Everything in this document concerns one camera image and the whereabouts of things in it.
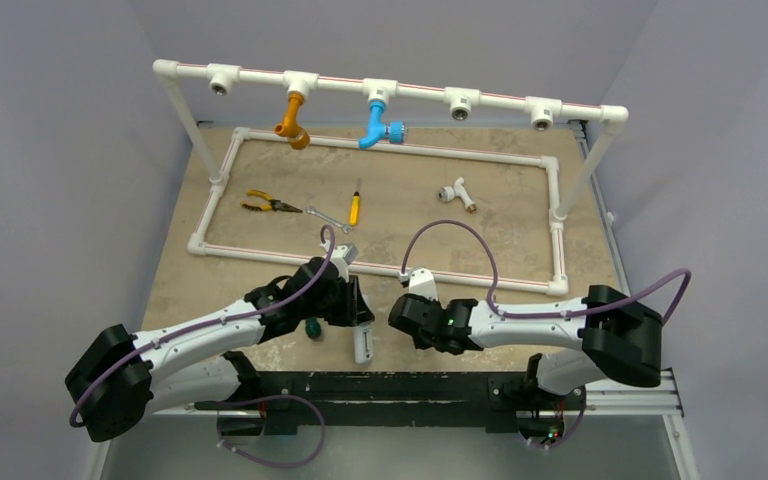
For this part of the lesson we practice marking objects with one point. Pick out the blue plastic faucet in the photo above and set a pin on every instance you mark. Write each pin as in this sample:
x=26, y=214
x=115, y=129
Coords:
x=377, y=130

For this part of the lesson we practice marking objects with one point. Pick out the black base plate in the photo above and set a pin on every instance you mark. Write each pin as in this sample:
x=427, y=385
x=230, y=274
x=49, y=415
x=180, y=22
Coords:
x=279, y=403

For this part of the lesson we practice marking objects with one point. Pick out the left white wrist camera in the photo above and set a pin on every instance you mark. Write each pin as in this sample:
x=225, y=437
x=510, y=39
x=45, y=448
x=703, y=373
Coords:
x=342, y=257

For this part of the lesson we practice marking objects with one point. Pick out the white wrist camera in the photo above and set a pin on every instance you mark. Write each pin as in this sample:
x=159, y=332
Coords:
x=342, y=257
x=419, y=281

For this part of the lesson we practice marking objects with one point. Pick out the green stubby screwdriver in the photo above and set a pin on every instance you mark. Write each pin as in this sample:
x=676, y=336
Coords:
x=313, y=329

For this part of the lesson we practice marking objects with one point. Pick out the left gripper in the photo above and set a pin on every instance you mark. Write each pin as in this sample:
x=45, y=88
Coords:
x=360, y=313

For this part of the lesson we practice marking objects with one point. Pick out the yellow screwdriver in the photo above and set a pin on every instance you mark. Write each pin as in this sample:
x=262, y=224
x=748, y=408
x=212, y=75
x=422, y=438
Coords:
x=355, y=205

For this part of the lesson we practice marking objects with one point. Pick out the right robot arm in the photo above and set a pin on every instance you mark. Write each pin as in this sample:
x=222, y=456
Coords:
x=602, y=335

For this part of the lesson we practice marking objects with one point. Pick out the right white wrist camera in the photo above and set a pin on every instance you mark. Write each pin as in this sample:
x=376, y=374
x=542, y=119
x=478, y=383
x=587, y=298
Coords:
x=419, y=281

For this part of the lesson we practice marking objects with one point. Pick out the yellow handled pliers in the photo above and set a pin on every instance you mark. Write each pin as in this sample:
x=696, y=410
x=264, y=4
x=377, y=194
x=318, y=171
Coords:
x=268, y=203

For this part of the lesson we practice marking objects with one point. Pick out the aluminium rail frame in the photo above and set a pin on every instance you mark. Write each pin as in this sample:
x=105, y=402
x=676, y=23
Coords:
x=402, y=225

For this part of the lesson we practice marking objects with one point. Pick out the white plastic faucet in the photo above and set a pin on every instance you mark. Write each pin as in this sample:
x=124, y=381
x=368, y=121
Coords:
x=457, y=191

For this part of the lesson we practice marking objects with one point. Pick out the white remote control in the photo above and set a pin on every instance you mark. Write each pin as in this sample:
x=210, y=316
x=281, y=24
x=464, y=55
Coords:
x=363, y=343

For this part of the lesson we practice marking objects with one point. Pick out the silver wrench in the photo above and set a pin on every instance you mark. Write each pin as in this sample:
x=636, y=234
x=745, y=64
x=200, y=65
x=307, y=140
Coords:
x=344, y=227

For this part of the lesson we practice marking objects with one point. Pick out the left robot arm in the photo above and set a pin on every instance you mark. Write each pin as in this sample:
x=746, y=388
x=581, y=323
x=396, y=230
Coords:
x=123, y=376

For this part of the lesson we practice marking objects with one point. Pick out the white PVC pipe frame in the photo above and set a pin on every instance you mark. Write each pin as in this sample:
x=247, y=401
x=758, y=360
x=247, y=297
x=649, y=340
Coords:
x=541, y=112

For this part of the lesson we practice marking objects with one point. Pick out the orange plastic faucet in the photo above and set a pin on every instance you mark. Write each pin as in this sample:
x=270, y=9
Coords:
x=289, y=128

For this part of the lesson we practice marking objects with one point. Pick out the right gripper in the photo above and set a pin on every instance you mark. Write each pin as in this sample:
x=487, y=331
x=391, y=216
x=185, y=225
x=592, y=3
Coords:
x=402, y=312

